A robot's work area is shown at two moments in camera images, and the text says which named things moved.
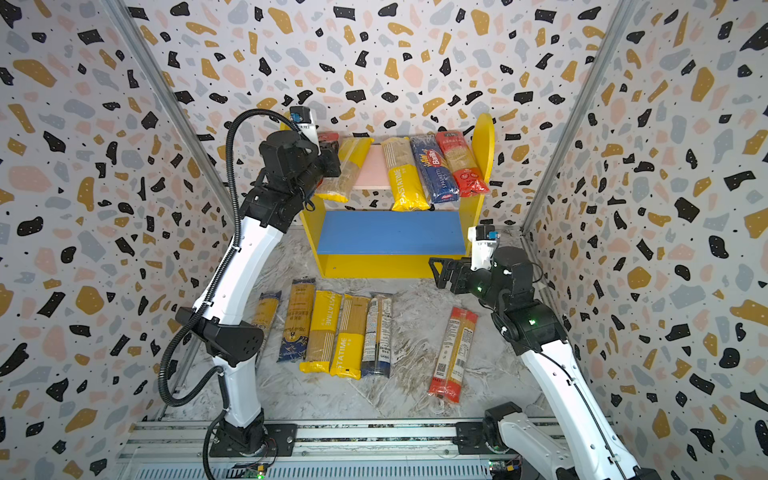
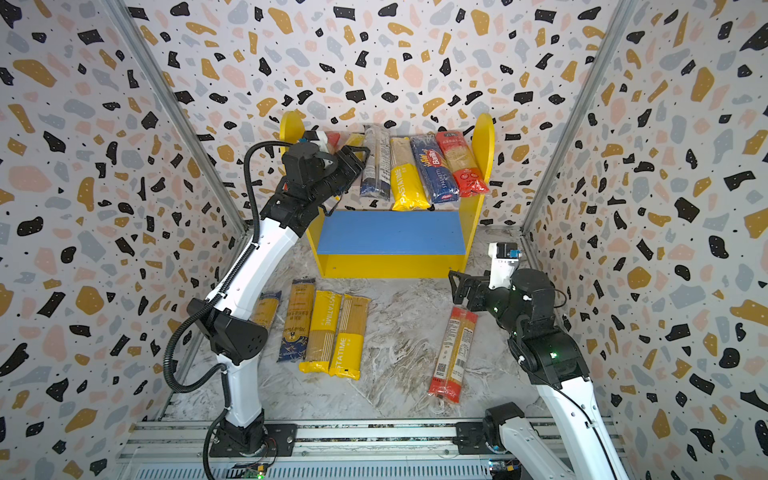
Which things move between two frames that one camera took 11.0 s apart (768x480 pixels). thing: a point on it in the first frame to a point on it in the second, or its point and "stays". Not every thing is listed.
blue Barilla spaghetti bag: x=437 y=171 stays
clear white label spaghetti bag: x=378 y=336 to x=376 y=176
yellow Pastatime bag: x=406 y=185 stays
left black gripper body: x=328 y=167 to x=338 y=179
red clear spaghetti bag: x=455 y=355 stays
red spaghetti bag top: x=472 y=180 stays
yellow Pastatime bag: x=348 y=350 stays
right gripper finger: x=450 y=267 to x=459 y=285
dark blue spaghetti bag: x=266 y=310 stays
